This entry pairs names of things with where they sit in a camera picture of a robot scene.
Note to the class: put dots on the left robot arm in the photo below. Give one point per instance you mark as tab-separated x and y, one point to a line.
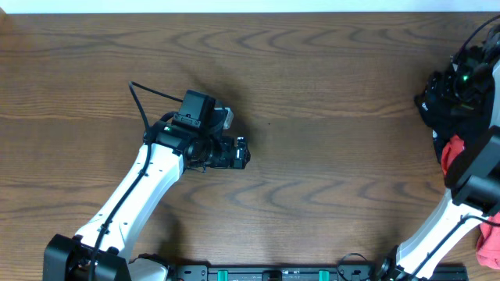
191	138

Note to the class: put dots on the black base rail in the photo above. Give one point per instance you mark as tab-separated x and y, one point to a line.
356	272

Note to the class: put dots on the black polo shirt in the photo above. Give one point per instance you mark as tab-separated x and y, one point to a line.
458	101

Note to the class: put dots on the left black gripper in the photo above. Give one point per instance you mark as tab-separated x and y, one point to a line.
226	161

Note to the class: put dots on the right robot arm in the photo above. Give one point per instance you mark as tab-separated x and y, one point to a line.
471	197

